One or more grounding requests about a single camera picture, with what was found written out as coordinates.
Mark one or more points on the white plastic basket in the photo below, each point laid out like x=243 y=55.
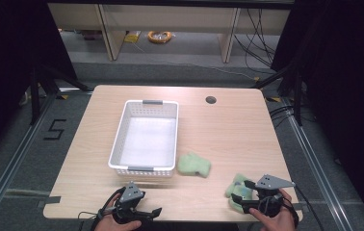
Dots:
x=148 y=141

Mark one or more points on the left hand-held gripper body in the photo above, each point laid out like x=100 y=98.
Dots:
x=131 y=194

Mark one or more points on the person's right hand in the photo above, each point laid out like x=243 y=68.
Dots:
x=282 y=221

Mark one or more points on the black metal stand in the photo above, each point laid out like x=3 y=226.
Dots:
x=37 y=93
x=294 y=89

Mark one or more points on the aluminium floor rail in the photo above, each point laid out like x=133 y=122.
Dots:
x=318 y=173
x=10 y=166

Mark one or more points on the green fuzzy glove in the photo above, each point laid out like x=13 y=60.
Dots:
x=236 y=187
x=194 y=165

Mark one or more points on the light wooden desk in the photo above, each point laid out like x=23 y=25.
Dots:
x=170 y=19

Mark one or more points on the dark curtain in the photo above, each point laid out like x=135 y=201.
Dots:
x=6 y=70
x=347 y=96

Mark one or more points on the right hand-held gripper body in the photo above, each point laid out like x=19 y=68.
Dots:
x=271 y=183

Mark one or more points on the yellow packet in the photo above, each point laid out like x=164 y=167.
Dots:
x=132 y=37

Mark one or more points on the person's left hand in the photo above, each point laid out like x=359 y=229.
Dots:
x=116 y=226

